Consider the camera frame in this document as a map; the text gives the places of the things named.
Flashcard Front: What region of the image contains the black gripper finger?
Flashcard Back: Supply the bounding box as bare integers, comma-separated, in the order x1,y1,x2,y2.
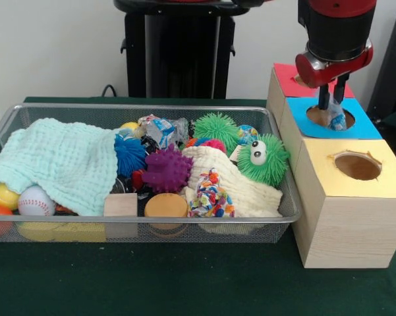
334,74,349,105
318,82,332,111

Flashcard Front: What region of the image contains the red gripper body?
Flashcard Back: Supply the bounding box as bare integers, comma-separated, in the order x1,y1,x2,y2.
295,45,374,89

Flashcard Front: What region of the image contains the clear snack packet blue print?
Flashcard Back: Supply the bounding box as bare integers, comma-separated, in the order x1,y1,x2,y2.
325,98,347,131

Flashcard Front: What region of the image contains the wooden three-hole sorting box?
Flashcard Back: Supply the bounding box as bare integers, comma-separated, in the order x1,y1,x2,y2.
266,62,396,269

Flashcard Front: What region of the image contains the black standing panel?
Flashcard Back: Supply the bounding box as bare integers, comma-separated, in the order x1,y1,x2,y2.
367,5,396,116

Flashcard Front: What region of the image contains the green puffer toy with eyes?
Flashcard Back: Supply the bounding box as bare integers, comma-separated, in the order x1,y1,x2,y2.
236,132,291,188

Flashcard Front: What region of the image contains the green spiky puffer ball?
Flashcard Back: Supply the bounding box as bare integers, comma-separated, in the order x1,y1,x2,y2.
192,111,240,155

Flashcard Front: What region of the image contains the cream waffle cloth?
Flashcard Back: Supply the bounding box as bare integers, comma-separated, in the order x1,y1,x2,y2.
181,145,283,219

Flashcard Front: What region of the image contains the multicolour print fabric bundle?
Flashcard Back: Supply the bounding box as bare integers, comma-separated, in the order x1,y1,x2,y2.
187,167,237,219

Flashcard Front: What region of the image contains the purple spiky rubber toy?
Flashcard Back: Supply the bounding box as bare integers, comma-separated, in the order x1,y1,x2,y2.
141,144,194,194

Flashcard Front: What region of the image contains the orange round foam disc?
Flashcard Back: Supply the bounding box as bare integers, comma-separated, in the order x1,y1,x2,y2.
144,192,189,218

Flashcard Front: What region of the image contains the blue puffer ball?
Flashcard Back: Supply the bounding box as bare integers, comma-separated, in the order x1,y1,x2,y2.
113,133,148,178

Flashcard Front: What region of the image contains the plain wooden cube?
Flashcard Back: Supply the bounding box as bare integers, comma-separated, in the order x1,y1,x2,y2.
103,193,138,217

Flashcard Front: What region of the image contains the mint green waffle cloth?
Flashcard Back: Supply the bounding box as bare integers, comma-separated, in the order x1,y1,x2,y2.
0,117,121,217

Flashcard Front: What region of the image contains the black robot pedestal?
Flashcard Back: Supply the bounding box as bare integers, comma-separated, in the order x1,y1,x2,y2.
113,0,237,99

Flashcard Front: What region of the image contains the shallow wire mesh bin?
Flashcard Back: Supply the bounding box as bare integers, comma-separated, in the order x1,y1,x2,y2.
0,102,303,244

